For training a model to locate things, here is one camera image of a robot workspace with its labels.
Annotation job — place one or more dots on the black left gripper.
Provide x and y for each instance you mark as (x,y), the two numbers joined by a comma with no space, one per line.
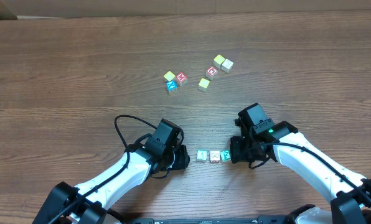
(182,157)

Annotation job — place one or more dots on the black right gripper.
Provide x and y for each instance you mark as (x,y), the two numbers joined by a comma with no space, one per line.
(238,150)

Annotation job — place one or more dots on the green V wooden block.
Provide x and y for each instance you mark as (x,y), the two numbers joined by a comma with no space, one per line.
(202,155)

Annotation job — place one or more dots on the green F wooden block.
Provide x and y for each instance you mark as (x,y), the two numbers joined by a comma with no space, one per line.
(225,155)

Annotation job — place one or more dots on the white red patterned wooden block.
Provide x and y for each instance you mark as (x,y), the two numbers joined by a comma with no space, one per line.
(214,156)

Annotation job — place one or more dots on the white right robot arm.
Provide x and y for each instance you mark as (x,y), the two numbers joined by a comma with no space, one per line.
(347,192)

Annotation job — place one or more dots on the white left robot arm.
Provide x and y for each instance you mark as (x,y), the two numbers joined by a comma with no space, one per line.
(91,201)

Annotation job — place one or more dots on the blue X wooden block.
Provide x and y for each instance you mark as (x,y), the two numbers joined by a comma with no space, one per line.
(171,86)

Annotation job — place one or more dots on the yellow wooden block middle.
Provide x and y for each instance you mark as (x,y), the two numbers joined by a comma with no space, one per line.
(203,84)

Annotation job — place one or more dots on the yellow wooden block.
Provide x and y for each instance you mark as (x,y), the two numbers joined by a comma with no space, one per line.
(218,61)
(203,84)
(169,76)

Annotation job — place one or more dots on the red M wooden block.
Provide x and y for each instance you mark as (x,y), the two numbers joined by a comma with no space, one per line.
(181,78)

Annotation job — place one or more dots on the yellow wooden block left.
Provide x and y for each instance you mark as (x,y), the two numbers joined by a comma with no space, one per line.
(169,76)

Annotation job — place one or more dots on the red C wooden block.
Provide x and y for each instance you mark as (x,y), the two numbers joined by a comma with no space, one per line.
(211,72)

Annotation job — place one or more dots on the plain wooden block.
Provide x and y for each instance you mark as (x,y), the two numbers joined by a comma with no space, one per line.
(227,65)

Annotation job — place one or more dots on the yellow wooden block top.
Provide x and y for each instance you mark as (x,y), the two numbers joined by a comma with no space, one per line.
(218,61)

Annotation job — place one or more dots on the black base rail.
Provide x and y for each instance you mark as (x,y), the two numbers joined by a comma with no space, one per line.
(204,220)

